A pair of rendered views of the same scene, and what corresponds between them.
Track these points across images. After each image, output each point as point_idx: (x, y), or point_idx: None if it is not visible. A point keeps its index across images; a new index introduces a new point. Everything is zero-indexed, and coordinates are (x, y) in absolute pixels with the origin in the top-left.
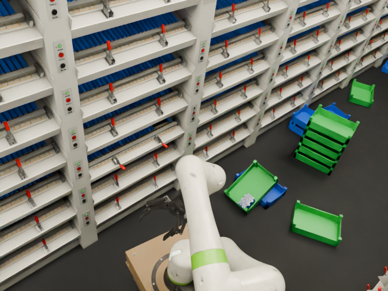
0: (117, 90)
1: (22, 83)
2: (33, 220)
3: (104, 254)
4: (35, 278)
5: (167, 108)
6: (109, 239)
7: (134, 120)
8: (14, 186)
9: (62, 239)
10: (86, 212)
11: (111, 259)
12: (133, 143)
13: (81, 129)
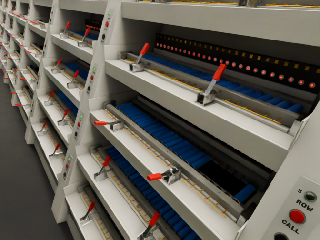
0: (178, 2)
1: None
2: (72, 120)
3: (27, 227)
4: (37, 173)
5: (227, 112)
6: (50, 236)
7: (168, 82)
8: (73, 45)
9: (59, 167)
10: (70, 155)
11: (14, 235)
12: (149, 137)
13: (115, 18)
